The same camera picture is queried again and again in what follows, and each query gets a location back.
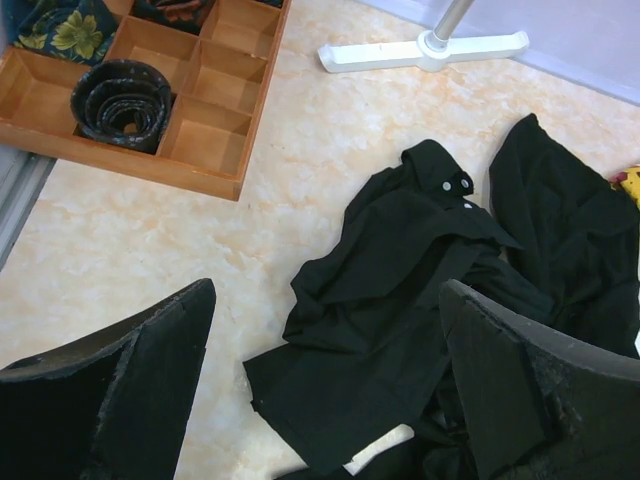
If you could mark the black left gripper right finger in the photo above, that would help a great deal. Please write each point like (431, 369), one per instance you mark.
(539, 404)

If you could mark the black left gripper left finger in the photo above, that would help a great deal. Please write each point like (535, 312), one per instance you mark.
(113, 404)

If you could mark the black t-shirt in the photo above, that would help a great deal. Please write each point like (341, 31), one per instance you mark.
(578, 237)

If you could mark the black button-up shirt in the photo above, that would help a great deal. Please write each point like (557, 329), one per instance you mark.
(363, 345)

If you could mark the white clothes rack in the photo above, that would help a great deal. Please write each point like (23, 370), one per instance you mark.
(432, 51)

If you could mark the blue yellow folded shirt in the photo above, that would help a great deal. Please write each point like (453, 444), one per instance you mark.
(628, 181)

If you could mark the rolled black tie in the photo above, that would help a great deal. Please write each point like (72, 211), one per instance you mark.
(123, 102)

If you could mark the wooden compartment tray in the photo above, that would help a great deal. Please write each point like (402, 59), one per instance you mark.
(219, 79)

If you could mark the green floral folded cloth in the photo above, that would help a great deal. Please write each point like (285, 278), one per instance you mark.
(77, 31)

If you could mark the dark orange patterned cloth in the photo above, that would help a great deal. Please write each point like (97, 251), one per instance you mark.
(185, 15)

